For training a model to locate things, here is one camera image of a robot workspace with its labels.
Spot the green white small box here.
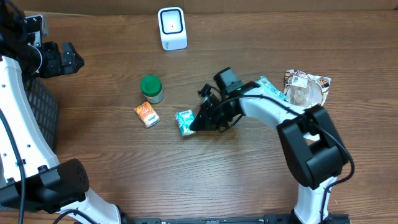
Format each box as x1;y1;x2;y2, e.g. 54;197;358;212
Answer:
175;110;195;136

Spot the orange snack packet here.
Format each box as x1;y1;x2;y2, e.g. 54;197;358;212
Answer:
134;101;160;128

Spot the teal packet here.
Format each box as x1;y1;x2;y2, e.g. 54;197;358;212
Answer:
256;76;288;101

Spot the green lidded jar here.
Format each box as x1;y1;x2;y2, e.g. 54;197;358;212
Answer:
140;75;164;104

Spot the beige plastic pouch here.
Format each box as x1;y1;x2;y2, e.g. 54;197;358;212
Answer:
284;69;331;108

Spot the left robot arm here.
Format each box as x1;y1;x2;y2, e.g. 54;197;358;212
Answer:
1;1;129;223

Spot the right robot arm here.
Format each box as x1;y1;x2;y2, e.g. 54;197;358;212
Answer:
190;67;355;223

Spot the white barcode scanner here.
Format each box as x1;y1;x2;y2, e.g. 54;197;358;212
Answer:
157;7;188;51

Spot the grey plastic mesh basket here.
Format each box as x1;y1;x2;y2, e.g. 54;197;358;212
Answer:
24;78;60;152

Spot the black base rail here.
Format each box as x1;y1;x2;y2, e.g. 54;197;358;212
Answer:
126;213;300;224

